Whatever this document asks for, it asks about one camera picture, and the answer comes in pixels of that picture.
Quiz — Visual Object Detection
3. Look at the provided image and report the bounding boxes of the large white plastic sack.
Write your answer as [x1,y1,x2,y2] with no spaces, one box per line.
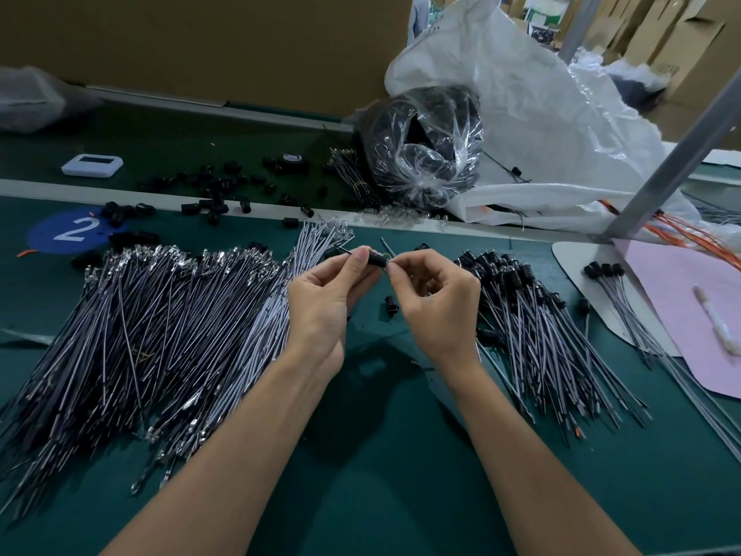
[384,0,741,236]

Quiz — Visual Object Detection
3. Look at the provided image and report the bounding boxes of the person's left forearm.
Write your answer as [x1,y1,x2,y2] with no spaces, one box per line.
[102,347,331,556]

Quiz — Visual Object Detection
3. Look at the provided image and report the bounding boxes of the blue round number sticker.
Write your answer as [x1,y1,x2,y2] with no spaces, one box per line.
[25,205,117,256]

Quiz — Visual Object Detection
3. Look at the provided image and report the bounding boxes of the grey metal frame post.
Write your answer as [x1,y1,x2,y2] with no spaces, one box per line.
[604,75,741,241]
[558,0,609,65]

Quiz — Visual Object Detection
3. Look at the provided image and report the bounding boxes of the crumpled clear plastic bag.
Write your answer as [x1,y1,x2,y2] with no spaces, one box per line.
[0,66,103,134]

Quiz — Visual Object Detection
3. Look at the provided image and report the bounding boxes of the clear bag with black contents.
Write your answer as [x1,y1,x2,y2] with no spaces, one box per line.
[357,86,484,212]

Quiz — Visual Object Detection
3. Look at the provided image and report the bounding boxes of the person's right forearm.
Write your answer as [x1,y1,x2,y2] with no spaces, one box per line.
[440,351,641,556]

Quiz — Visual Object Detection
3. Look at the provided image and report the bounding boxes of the person's right hand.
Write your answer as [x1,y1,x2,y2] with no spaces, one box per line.
[387,249,483,375]

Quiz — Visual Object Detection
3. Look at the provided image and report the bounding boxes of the black plastic caps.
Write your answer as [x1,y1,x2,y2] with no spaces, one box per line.
[72,159,349,267]

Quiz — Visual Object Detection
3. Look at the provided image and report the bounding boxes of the pile of grey wires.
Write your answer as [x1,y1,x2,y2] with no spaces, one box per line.
[0,219,354,522]

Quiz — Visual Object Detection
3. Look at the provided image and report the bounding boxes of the brown cardboard panel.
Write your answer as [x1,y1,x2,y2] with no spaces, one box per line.
[0,0,416,120]

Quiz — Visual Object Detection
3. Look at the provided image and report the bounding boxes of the clear plastic strip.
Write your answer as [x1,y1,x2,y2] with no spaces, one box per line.
[0,327,53,346]

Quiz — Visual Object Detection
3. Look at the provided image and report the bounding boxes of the stack of cardboard boxes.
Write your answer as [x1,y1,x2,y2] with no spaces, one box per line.
[625,0,741,140]

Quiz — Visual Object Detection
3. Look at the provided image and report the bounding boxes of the small bundle of capped wires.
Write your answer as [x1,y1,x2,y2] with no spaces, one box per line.
[582,261,741,464]

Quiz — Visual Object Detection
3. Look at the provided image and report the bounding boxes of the small white timer device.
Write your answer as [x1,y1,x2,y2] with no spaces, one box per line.
[61,154,125,179]

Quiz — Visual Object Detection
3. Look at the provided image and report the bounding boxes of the pink paper sheet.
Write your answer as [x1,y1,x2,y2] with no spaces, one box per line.
[614,239,741,401]

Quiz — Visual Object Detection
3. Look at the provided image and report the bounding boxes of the person's left hand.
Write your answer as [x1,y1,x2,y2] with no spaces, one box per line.
[285,246,389,380]

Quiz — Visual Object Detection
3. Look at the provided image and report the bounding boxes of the pile of wires with black caps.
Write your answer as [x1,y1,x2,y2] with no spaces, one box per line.
[457,249,652,443]

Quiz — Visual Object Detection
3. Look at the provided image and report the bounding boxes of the white pen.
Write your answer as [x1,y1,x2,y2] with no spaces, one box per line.
[692,286,740,357]

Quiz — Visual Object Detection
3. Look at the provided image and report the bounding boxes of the bundle of orange wires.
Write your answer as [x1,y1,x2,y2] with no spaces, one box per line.
[602,200,741,271]

